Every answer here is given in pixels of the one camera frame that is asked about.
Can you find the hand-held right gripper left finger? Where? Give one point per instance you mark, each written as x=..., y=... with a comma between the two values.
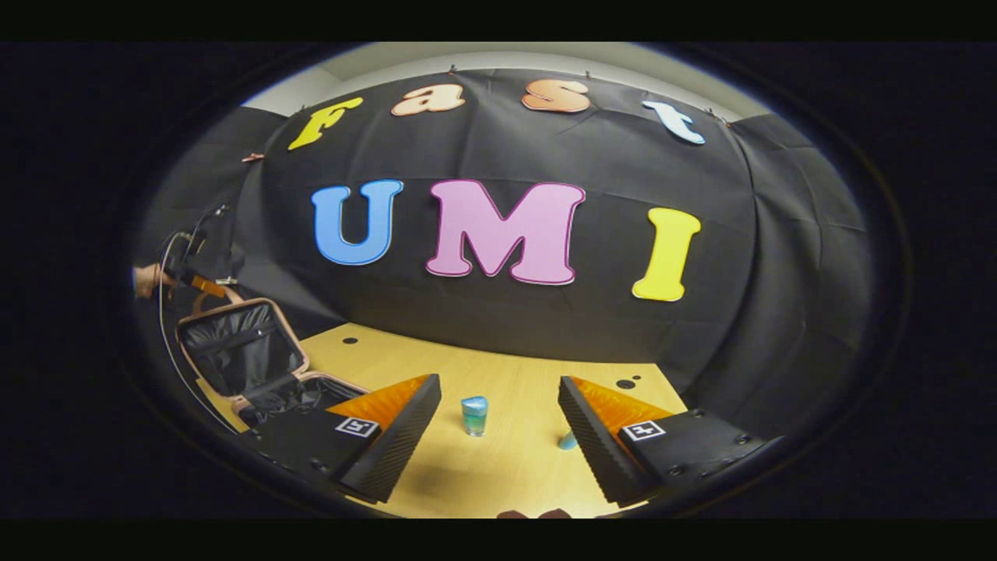
x=405, y=428

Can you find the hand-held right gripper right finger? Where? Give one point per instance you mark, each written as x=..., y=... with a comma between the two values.
x=592, y=440

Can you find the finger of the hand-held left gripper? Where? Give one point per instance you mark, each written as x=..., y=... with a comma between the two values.
x=207, y=285

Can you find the light blue squeeze tube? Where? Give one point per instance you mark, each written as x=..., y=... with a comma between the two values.
x=568, y=442

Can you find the pink suitcase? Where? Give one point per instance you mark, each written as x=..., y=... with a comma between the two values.
x=234, y=347

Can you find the black backdrop cloth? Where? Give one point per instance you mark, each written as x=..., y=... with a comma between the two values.
x=607, y=312

